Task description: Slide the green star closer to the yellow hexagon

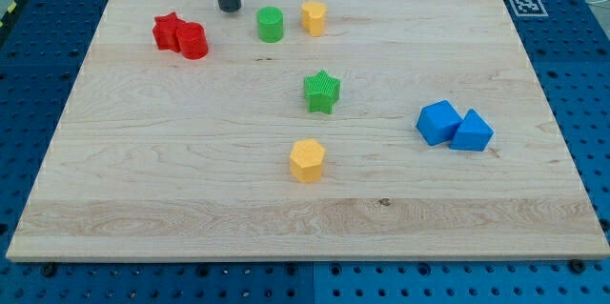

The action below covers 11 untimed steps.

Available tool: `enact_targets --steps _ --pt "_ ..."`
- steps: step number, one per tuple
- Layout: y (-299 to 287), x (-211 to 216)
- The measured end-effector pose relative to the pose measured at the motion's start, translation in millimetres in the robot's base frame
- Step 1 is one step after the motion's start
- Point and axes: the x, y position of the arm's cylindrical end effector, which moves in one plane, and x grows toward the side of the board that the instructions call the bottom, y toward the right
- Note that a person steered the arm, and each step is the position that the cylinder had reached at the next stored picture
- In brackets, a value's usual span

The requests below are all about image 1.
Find yellow hexagon block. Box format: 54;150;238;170
290;139;326;183

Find green star block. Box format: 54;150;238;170
303;70;341;114

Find red star block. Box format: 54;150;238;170
152;12;185;52

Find light wooden board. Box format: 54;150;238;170
7;0;609;263

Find green cylinder block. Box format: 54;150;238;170
256;7;284;43

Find blue cube block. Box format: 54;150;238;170
416;100;462;146

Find red cylinder block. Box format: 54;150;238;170
175;22;209;59

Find blue triangular prism block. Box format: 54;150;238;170
449;109;494;152

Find white fiducial marker tag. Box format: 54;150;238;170
508;0;548;17

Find yellow black hazard tape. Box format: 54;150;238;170
1;0;30;29

